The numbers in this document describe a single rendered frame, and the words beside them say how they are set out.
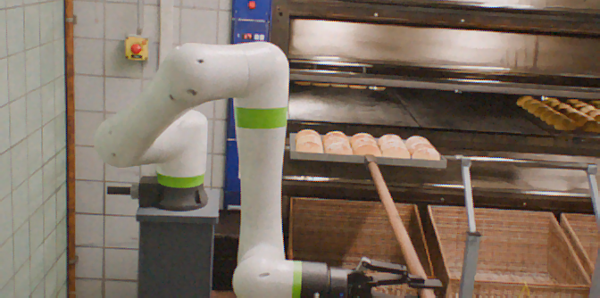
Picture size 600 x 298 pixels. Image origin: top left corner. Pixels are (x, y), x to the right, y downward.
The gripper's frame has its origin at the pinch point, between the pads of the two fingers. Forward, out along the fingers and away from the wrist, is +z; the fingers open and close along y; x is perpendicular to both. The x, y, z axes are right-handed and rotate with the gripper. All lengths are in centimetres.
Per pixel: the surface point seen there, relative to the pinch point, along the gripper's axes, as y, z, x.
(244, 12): -42, -49, -152
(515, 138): 3, 71, -155
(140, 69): -15, -90, -155
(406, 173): 21, 25, -154
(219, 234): 39, -52, -115
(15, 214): 28, -120, -96
